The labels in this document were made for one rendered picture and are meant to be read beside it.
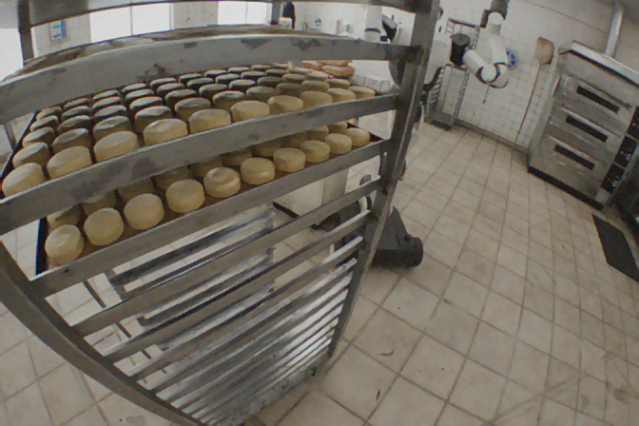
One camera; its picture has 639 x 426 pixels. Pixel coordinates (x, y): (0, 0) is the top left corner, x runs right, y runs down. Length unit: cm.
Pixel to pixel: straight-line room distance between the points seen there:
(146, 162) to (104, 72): 9
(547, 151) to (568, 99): 81
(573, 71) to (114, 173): 437
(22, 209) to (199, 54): 21
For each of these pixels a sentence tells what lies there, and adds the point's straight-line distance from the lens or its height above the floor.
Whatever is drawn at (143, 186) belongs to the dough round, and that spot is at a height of 115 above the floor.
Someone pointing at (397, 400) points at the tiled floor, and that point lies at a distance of 147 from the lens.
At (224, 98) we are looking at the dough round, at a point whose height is 124.
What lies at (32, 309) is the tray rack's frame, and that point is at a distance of 33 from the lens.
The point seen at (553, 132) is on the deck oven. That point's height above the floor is 72.
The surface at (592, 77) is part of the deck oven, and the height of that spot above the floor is 167.
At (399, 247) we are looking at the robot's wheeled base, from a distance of 173.
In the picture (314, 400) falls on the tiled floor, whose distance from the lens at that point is 138.
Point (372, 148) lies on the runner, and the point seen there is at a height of 115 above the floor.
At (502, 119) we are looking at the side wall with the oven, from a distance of 533.
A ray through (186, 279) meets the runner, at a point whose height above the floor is 106.
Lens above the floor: 135
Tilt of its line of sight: 34 degrees down
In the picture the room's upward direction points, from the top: 7 degrees clockwise
